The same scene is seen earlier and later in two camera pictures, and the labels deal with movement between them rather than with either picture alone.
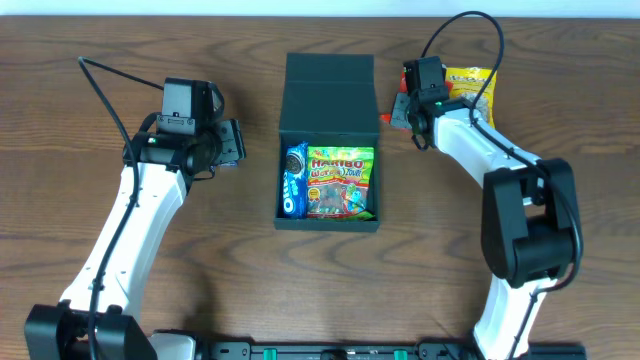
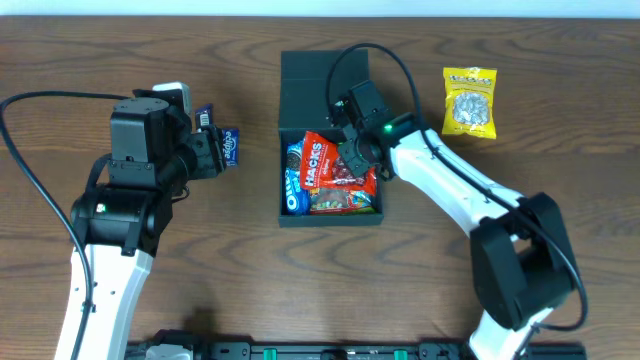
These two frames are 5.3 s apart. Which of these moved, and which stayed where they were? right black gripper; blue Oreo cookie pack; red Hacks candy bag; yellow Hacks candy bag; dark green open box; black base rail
Moved: right black gripper; red Hacks candy bag
Stayed: dark green open box; yellow Hacks candy bag; black base rail; blue Oreo cookie pack
